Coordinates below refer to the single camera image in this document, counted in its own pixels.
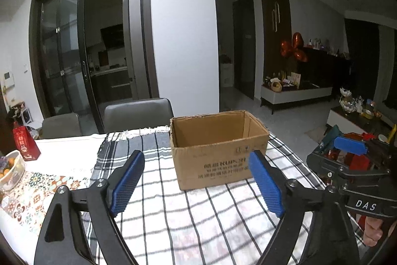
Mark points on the grey dining chair far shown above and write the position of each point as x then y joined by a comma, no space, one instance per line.
61,126

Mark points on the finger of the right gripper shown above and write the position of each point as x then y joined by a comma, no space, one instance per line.
350,146
329,171

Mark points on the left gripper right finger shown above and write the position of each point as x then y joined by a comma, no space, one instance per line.
331,239

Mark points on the floral patterned placemat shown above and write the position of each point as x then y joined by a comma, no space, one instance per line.
28,201

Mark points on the red foil balloons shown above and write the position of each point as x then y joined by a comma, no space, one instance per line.
294,48

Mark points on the brown cardboard box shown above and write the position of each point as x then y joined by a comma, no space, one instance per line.
213,149

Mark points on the lotus shaped ornament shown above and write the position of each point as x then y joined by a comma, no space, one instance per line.
347,102

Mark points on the grey dining chair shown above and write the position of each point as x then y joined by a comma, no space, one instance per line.
61,126
137,114

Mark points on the red wooden chair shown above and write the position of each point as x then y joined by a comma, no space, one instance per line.
353,161

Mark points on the white low tv cabinet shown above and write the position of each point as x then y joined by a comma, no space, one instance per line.
274,94

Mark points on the clear food container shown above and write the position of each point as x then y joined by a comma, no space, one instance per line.
12,170

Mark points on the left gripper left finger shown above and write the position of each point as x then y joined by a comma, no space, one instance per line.
62,239

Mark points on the checkered grey white tablecloth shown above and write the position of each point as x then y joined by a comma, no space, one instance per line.
226,224

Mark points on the grey dining chair near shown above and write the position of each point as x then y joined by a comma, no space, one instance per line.
137,114

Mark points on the right hand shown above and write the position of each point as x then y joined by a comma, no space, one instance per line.
372,231

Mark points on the green cloth on chair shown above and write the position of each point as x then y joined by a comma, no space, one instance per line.
327,142

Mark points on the red gift bag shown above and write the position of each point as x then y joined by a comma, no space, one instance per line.
25,144

